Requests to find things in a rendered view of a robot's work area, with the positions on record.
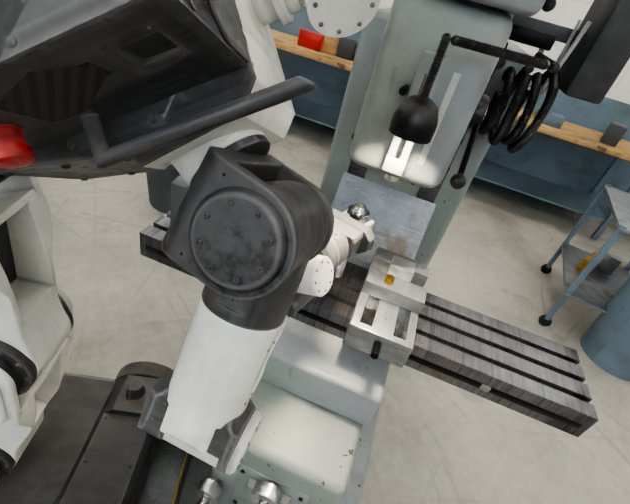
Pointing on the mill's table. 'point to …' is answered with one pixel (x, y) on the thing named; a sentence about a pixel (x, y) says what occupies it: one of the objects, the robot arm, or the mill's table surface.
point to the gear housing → (515, 6)
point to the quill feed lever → (470, 141)
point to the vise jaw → (404, 297)
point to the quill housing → (448, 103)
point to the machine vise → (385, 318)
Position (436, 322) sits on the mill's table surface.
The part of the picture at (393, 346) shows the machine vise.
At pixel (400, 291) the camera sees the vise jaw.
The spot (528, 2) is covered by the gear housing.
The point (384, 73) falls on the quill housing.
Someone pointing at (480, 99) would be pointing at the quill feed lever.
